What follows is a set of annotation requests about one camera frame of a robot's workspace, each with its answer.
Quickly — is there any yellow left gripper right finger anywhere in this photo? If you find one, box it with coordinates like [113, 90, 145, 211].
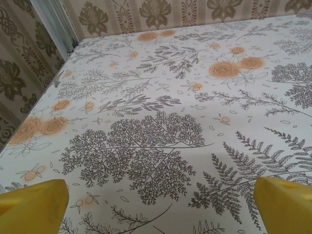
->
[253, 176, 312, 234]

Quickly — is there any floral tablecloth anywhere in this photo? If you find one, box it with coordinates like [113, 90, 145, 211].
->
[0, 14, 312, 234]

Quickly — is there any aluminium frame post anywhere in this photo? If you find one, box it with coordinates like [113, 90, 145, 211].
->
[31, 0, 80, 61]

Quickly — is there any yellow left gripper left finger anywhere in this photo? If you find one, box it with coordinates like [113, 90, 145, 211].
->
[0, 179, 70, 234]

